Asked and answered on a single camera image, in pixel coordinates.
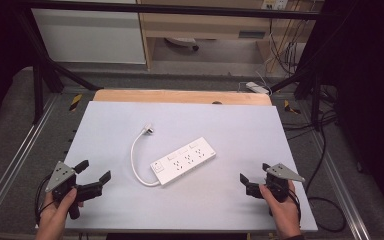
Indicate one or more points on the wall outlet panel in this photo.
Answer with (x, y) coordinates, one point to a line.
(275, 4)

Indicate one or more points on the dark curtain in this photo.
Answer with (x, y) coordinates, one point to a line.
(373, 83)
(0, 50)

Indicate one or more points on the small white power strip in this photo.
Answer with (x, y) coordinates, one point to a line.
(257, 87)

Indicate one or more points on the person's right hand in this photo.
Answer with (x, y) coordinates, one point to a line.
(285, 215)

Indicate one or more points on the person's left hand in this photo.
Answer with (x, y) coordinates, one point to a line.
(54, 216)

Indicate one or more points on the white cabinet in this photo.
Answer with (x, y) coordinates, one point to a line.
(90, 36)

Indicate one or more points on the aluminium rail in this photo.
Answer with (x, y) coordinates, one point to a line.
(13, 160)
(340, 186)

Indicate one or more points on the black metal crossbar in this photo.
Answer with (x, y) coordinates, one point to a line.
(180, 9)

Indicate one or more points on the chair base with caster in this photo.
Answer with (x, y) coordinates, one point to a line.
(181, 42)

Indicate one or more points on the wooden desk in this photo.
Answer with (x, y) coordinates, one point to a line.
(206, 25)

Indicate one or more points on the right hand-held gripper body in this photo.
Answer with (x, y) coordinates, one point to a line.
(280, 180)

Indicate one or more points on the black metal stand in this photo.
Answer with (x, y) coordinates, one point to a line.
(315, 96)
(38, 93)

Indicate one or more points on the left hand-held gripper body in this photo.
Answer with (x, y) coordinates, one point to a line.
(60, 176)

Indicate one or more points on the white plug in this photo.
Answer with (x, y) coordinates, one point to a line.
(148, 129)

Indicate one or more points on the wooden board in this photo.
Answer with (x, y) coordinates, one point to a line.
(166, 96)

